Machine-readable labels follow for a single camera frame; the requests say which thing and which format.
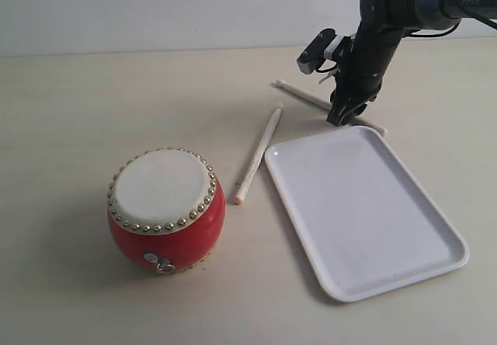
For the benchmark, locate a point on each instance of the small red drum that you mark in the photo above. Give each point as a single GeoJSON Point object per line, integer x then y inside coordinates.
{"type": "Point", "coordinates": [166, 209]}

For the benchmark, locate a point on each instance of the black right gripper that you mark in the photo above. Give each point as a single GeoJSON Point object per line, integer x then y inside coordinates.
{"type": "Point", "coordinates": [362, 71]}

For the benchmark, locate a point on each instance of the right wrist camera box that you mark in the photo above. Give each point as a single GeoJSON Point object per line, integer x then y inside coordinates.
{"type": "Point", "coordinates": [319, 50]}

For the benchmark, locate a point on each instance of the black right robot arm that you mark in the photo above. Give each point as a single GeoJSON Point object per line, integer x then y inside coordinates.
{"type": "Point", "coordinates": [414, 15]}

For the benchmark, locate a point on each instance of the white rectangular plastic tray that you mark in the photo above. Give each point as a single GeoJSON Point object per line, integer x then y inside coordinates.
{"type": "Point", "coordinates": [366, 224]}

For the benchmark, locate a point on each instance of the wooden drumstick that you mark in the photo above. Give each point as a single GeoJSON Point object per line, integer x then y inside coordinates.
{"type": "Point", "coordinates": [310, 98]}
{"type": "Point", "coordinates": [258, 154]}

